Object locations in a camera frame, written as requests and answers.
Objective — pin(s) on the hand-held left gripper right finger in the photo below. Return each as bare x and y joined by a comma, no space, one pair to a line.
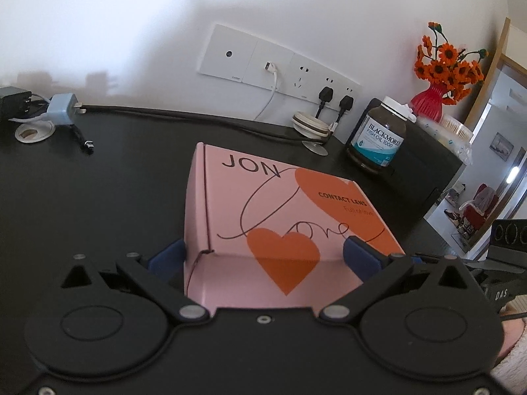
362,263

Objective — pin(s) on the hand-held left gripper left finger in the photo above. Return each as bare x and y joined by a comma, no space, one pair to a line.
166,257

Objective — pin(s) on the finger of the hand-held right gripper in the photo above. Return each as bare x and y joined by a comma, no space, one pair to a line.
416,259

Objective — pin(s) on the pink cardboard box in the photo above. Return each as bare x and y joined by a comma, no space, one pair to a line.
255,197

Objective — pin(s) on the person's right forearm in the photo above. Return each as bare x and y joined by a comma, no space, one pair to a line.
518,374

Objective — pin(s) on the black desktop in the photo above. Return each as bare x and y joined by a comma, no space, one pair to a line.
103,197

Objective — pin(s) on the person's right hand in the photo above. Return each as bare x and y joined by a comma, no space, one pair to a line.
514,321

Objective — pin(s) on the wooden framed mirror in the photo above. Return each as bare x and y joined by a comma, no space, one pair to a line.
498,140

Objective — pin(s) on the brown supplement bottle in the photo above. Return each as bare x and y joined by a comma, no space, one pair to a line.
376,140

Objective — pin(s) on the cotton swab box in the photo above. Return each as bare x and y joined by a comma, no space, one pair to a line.
453,133

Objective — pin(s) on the beige suction cup holder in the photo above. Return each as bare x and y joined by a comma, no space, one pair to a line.
311,125

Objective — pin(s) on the red vase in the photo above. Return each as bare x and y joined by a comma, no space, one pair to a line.
428,105

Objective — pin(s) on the silver desk grommet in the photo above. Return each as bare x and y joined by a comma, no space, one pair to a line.
35,132

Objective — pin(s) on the light blue charger plug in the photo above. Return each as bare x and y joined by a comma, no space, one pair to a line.
61,109

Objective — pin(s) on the orange artificial flowers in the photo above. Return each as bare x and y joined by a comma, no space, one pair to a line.
448,70

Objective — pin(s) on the black power adapter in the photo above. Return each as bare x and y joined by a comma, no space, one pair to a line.
14,103

